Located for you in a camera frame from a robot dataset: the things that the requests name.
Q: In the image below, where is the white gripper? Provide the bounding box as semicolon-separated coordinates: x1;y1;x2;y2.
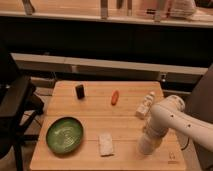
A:
145;134;163;154

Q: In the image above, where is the white ceramic cup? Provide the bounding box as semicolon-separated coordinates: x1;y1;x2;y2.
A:
138;133;151;155

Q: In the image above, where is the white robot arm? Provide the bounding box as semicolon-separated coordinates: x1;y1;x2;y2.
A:
140;95;213;154

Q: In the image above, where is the black eraser block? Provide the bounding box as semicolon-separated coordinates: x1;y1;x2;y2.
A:
75;84;85;99

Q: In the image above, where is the green ceramic plate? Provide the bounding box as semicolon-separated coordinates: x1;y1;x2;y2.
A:
46;117;84;155

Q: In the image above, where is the white plastic bottle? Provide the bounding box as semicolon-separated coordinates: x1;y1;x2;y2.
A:
135;91;155;119

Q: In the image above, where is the white rectangular sponge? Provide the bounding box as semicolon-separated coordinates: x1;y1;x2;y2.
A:
99;133;114;156

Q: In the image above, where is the orange toy carrot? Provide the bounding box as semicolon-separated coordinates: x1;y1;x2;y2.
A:
111;90;119;105

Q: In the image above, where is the black chair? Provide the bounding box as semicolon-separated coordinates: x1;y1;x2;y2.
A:
0;48;44;171

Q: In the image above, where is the black cable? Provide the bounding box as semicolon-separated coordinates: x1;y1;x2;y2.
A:
180;134;190;152

